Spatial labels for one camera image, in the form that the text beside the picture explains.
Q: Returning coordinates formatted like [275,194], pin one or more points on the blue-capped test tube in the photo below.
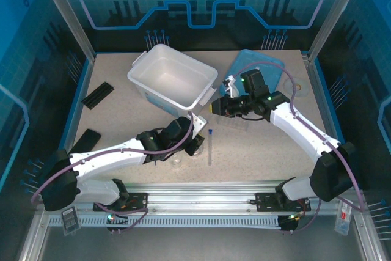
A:
[210,148]

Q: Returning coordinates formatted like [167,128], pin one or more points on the clear glass beaker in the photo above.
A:
[176,161]

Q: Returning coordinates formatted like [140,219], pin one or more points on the blue plastic bin lid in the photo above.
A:
[272,71]

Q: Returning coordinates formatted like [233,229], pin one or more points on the white plastic storage bin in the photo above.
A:
[171,77]

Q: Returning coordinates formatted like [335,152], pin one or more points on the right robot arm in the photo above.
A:
[302,129]

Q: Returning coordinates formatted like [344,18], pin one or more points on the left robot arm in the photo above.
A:
[104,158]

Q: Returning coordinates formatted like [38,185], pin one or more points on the clear test tube rack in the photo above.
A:
[235,124]

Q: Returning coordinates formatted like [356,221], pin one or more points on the clear round disc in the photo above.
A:
[303,86]

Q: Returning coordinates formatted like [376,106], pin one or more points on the black flat box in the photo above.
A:
[88,140]

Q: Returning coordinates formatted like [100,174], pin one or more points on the black ridged bar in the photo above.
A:
[97,96]

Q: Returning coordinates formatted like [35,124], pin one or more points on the black device in clear case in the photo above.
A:
[71,220]

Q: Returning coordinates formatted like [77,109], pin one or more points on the clear case with red label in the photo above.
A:
[343,216]

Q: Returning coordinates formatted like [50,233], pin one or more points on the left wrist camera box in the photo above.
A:
[199,125]

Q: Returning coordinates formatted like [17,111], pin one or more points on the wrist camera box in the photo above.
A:
[199,125]
[232,88]

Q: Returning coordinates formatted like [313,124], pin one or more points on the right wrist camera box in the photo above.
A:
[232,88]

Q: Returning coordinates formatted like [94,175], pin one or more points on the aluminium front rail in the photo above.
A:
[198,193]

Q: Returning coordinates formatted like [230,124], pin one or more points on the aluminium side rail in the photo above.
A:
[316,90]

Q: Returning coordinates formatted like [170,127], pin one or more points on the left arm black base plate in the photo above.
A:
[137,200]

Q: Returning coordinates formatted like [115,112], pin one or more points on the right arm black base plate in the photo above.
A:
[265,203]

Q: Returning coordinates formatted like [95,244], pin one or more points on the aluminium frame post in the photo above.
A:
[67,13]
[336,13]

